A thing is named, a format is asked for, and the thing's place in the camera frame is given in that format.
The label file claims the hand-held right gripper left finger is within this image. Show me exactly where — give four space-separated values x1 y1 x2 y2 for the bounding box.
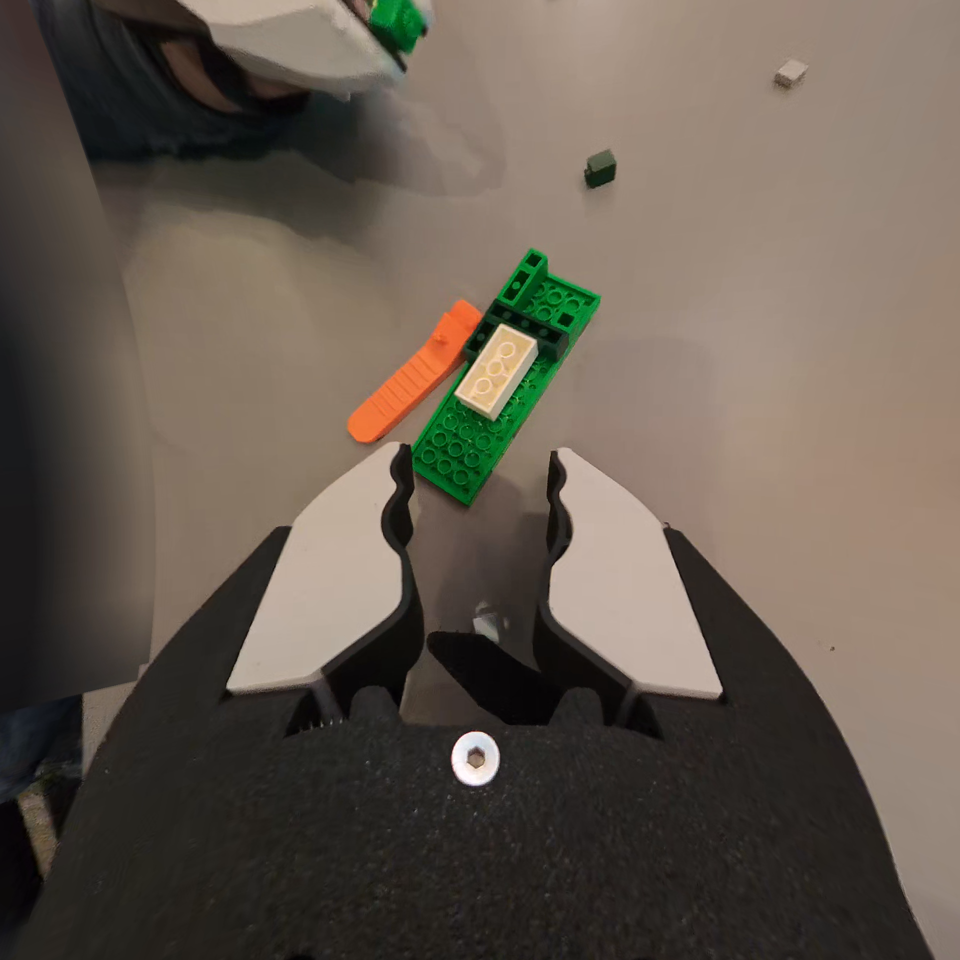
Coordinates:
225 442 426 705

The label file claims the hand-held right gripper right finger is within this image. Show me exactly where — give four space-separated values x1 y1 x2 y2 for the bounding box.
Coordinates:
532 447 726 726

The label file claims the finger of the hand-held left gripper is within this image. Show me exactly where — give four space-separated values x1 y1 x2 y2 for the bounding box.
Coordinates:
180 0 411 100

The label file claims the small bright green brick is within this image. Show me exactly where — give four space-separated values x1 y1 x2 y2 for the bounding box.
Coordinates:
366 0 434 56

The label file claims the green studded baseplate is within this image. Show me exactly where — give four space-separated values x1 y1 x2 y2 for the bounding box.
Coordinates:
411 247 602 508

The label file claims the person's dark clothing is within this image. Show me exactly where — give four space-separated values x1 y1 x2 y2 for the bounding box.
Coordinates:
37 0 318 163

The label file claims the orange brick separator tool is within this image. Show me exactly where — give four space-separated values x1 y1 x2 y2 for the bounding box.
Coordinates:
347 299 483 446

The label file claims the white toy brick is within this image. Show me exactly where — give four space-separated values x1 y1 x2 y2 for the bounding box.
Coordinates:
454 323 543 420

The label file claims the long dark green brick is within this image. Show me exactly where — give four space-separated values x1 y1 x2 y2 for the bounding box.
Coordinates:
464 299 570 360

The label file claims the tall bright green brick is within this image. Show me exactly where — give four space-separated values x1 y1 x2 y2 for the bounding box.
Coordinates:
501 247 553 310

